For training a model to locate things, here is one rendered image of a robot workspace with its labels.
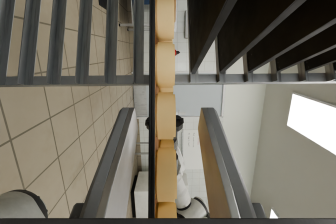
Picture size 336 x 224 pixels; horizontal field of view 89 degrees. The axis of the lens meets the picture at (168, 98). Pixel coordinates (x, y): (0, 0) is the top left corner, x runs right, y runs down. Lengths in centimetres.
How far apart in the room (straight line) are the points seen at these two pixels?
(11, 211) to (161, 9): 44
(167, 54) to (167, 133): 8
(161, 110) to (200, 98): 386
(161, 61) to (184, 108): 387
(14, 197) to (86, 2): 59
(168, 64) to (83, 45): 52
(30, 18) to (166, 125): 70
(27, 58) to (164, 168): 65
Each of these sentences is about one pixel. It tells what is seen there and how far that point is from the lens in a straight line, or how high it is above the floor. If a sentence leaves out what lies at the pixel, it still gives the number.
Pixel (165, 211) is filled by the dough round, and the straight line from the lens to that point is 19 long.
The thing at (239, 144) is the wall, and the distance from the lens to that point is 473.
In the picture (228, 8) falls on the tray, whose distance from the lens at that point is 28.
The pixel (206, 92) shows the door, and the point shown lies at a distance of 401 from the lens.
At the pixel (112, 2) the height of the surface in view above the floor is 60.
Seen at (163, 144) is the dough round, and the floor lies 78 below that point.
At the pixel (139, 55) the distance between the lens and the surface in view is 60.
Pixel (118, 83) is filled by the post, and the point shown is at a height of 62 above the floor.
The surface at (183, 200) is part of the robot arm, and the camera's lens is 78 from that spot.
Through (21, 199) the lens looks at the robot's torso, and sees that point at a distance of 51.
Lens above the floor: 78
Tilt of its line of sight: level
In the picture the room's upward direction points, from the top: 89 degrees clockwise
